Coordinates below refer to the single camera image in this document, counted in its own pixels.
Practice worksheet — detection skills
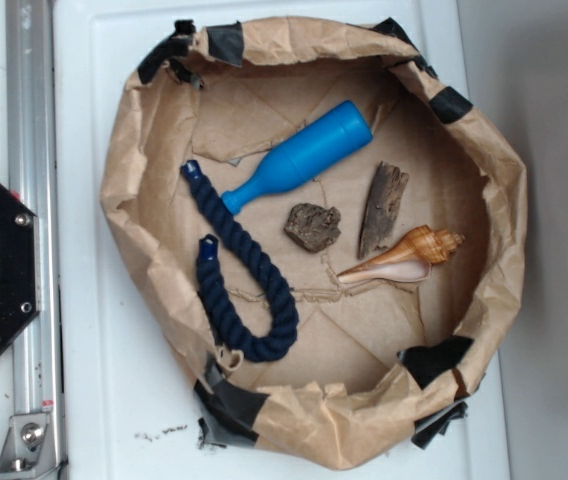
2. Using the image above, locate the aluminium extrusion rail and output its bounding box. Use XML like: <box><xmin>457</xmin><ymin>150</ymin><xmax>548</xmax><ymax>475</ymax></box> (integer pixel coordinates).
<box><xmin>5</xmin><ymin>1</ymin><xmax>68</xmax><ymax>479</ymax></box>

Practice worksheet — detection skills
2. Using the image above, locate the brown rock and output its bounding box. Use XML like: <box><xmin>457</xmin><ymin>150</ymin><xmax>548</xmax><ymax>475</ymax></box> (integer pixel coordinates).
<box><xmin>284</xmin><ymin>203</ymin><xmax>341</xmax><ymax>253</ymax></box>

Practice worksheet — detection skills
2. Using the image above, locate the metal corner bracket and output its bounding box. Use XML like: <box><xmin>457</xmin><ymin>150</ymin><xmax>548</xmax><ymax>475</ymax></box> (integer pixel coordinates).
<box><xmin>0</xmin><ymin>412</ymin><xmax>64</xmax><ymax>479</ymax></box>

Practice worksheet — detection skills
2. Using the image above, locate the grey driftwood piece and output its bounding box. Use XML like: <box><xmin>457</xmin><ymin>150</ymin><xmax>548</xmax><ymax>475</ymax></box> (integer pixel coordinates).
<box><xmin>358</xmin><ymin>162</ymin><xmax>410</xmax><ymax>259</ymax></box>

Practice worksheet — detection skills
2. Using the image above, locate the blue plastic bottle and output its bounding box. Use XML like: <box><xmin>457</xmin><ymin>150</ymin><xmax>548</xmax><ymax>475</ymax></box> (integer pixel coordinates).
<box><xmin>222</xmin><ymin>101</ymin><xmax>373</xmax><ymax>214</ymax></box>

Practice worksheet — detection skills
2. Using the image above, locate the orange conch seashell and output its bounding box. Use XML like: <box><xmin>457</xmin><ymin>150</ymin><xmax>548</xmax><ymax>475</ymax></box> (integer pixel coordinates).
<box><xmin>337</xmin><ymin>225</ymin><xmax>465</xmax><ymax>284</ymax></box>

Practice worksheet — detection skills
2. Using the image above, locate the dark blue twisted rope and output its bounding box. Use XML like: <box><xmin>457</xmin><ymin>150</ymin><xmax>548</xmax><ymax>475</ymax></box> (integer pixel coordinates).
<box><xmin>180</xmin><ymin>159</ymin><xmax>300</xmax><ymax>363</ymax></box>

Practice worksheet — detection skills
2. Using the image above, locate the brown paper bag bin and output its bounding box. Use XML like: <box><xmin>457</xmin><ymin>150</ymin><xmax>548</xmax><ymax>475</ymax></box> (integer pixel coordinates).
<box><xmin>101</xmin><ymin>17</ymin><xmax>527</xmax><ymax>470</ymax></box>

